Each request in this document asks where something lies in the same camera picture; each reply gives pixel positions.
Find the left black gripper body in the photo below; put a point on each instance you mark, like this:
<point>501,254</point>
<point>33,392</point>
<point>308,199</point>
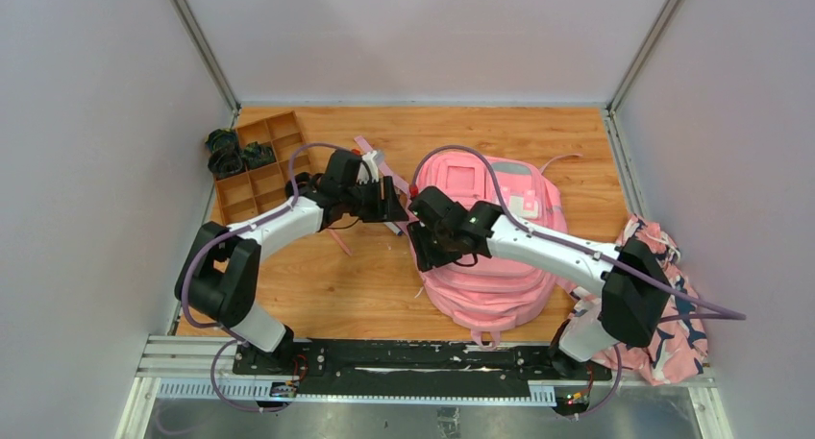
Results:
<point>389,199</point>

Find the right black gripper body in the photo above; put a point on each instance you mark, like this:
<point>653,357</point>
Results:
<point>432,247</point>

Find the pink student backpack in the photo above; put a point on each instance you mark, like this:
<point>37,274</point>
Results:
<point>497,294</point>

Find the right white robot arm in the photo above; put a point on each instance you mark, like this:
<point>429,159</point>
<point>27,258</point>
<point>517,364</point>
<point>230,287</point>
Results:
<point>630,284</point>

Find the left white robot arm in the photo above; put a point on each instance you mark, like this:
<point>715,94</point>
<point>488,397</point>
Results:
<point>220,276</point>

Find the white blue marker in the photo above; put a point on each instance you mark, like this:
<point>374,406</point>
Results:
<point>394,228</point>

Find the pink pencil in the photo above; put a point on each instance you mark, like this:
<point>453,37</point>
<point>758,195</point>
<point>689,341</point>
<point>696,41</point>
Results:
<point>340,242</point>

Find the wooden divided organizer tray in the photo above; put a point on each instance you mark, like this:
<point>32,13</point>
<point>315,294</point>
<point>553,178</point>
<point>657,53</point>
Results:
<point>256,190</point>

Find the pink patterned cloth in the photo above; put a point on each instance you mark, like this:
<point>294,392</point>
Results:
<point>679,348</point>

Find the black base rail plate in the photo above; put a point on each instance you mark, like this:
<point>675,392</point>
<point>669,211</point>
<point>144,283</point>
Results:
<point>444,369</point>

